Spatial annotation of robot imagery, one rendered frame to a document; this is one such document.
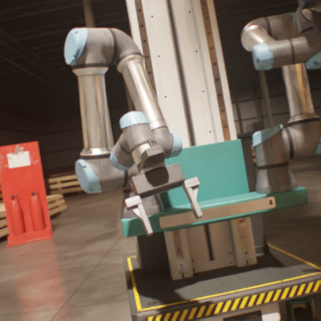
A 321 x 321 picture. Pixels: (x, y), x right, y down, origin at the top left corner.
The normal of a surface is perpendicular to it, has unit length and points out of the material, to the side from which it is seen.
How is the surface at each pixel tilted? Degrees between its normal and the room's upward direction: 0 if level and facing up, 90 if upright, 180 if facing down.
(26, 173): 90
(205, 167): 90
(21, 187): 90
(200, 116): 90
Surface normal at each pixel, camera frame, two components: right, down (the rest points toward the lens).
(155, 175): 0.10, -0.43
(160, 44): 0.11, -0.04
